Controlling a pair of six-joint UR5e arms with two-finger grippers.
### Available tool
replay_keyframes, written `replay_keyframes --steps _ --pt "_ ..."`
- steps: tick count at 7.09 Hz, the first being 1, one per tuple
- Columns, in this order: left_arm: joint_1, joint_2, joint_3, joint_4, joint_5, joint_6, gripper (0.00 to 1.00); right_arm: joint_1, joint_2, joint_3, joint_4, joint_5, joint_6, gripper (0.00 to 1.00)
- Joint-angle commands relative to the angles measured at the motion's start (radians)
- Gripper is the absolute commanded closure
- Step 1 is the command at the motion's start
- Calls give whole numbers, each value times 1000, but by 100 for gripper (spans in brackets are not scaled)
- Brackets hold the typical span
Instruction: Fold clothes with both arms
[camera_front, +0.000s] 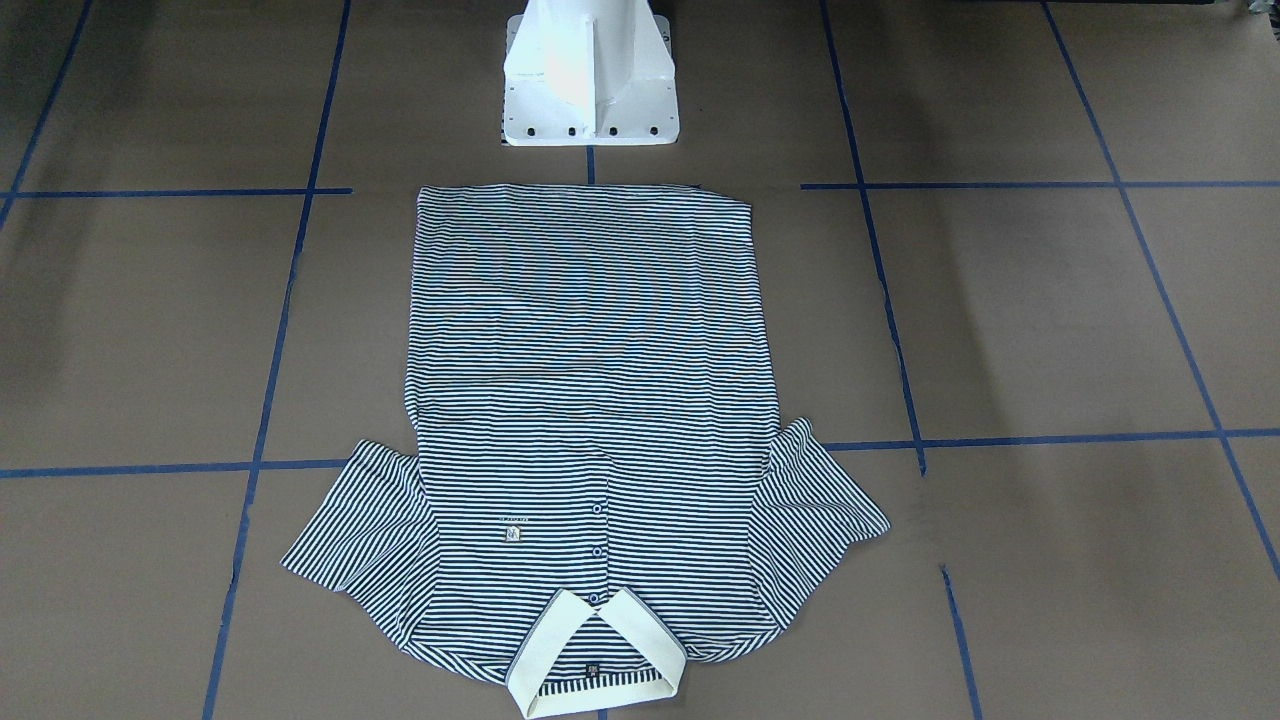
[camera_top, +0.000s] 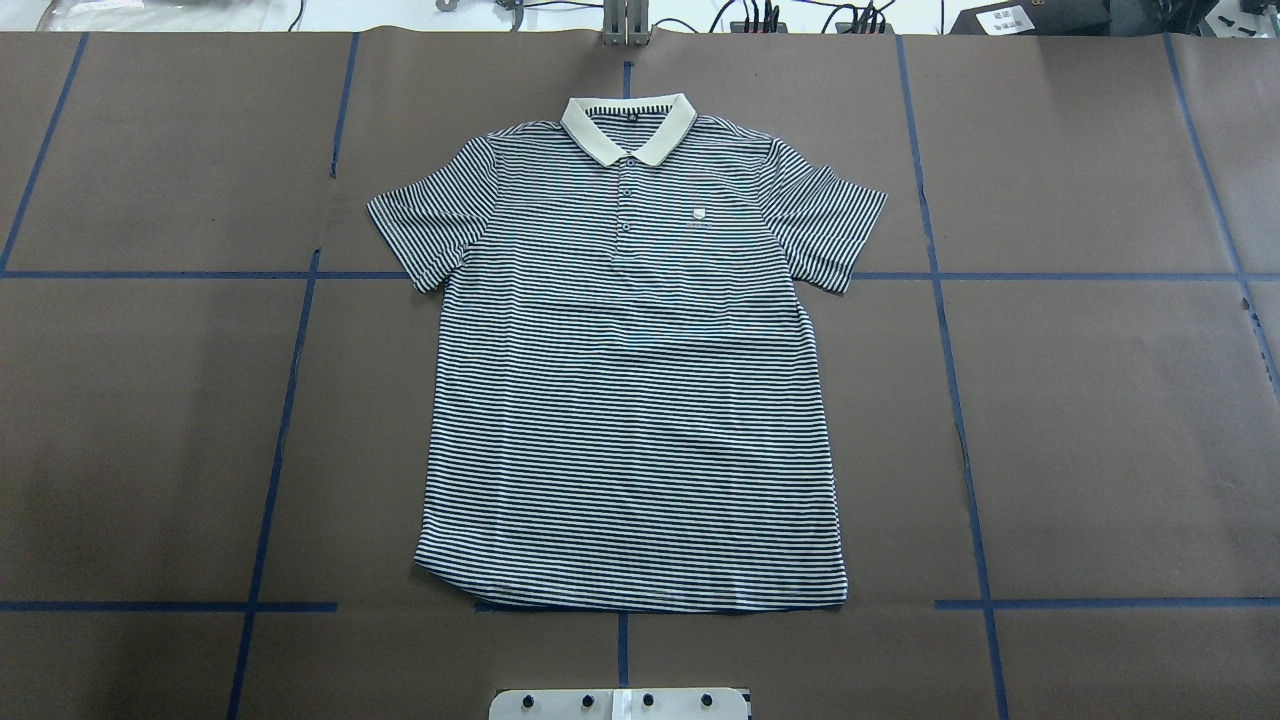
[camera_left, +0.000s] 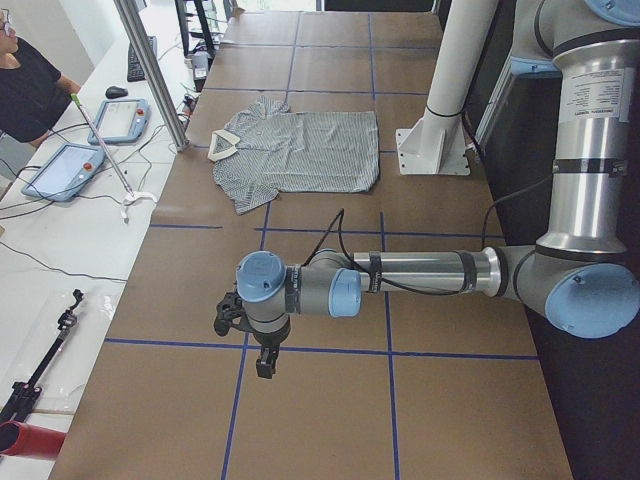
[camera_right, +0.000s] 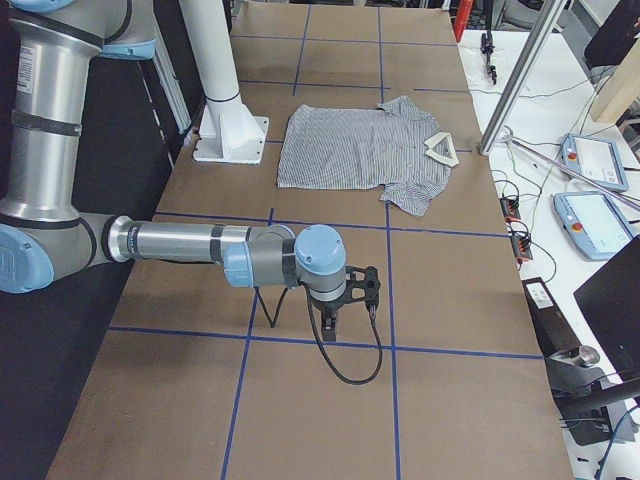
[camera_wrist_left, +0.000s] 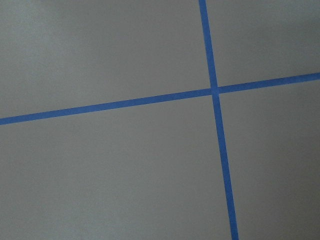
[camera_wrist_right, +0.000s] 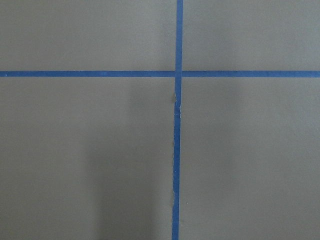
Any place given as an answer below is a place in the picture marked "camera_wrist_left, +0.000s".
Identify long blue tape strip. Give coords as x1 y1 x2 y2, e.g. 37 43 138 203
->
0 72 320 125

